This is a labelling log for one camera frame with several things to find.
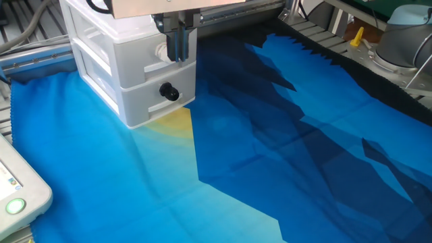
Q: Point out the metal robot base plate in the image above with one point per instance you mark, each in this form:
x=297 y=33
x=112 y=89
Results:
x=388 y=72

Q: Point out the yellow plastic wedge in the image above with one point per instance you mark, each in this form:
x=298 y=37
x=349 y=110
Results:
x=357 y=38

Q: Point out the white drawer with black knob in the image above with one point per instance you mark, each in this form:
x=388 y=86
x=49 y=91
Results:
x=141 y=101

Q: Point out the white plastic drawer cabinet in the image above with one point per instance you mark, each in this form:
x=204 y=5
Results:
x=98 y=37

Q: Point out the grey frame beam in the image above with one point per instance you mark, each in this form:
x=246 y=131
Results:
x=357 y=13

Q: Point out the grey Schunk gripper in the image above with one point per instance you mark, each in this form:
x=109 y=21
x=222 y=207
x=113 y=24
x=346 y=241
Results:
x=168 y=6

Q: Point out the blue mountain print cloth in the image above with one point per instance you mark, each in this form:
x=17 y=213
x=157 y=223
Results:
x=101 y=168

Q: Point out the white plastic drawer with knob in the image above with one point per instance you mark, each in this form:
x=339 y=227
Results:
x=135 y=60

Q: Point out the grey teach pendant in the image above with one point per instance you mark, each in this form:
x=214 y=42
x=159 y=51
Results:
x=27 y=189

